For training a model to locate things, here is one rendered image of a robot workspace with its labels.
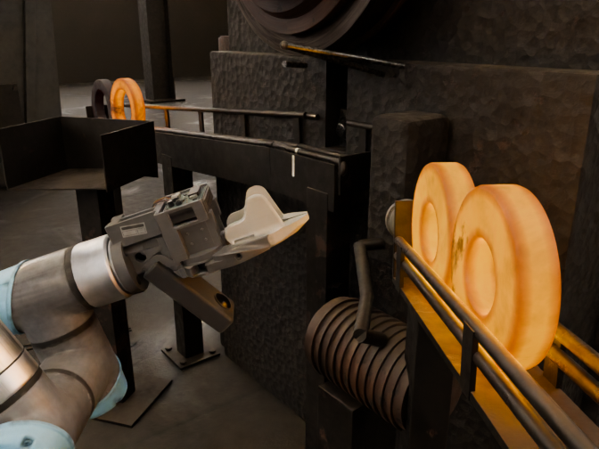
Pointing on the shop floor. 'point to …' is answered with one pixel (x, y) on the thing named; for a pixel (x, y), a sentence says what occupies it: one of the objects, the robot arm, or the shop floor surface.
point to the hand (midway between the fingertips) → (299, 224)
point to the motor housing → (359, 378)
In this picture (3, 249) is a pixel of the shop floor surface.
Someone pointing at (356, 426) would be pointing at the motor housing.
